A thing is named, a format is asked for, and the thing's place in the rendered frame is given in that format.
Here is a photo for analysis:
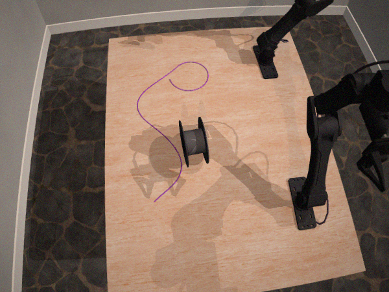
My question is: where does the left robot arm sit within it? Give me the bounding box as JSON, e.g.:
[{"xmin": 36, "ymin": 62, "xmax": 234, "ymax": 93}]
[{"xmin": 289, "ymin": 70, "xmax": 389, "ymax": 230}]

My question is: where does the black and grey cable reel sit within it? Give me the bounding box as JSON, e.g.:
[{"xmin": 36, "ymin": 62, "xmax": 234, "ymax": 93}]
[{"xmin": 179, "ymin": 117, "xmax": 209, "ymax": 167}]

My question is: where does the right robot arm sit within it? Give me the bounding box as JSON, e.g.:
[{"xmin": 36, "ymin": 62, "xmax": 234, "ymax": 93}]
[{"xmin": 253, "ymin": 0, "xmax": 334, "ymax": 79}]

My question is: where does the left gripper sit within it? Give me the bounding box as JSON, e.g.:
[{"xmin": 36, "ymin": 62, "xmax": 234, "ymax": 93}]
[{"xmin": 357, "ymin": 116, "xmax": 389, "ymax": 192}]

